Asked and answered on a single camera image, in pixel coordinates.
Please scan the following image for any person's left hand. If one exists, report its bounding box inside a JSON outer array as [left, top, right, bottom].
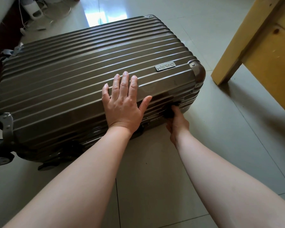
[[101, 71, 153, 135]]

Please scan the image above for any person's right hand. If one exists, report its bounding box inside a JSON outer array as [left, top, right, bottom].
[[166, 105, 190, 147]]

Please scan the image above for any gold hard-shell suitcase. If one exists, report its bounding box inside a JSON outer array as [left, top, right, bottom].
[[0, 14, 206, 171]]

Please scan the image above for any person's left forearm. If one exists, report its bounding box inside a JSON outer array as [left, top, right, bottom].
[[2, 127, 133, 228]]

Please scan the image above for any person's right forearm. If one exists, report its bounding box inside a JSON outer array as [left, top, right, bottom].
[[174, 129, 285, 228]]

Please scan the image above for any yellow wooden furniture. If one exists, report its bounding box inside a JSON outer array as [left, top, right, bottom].
[[211, 0, 285, 120]]

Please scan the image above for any small white jar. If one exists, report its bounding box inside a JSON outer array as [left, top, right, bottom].
[[22, 0, 45, 20]]

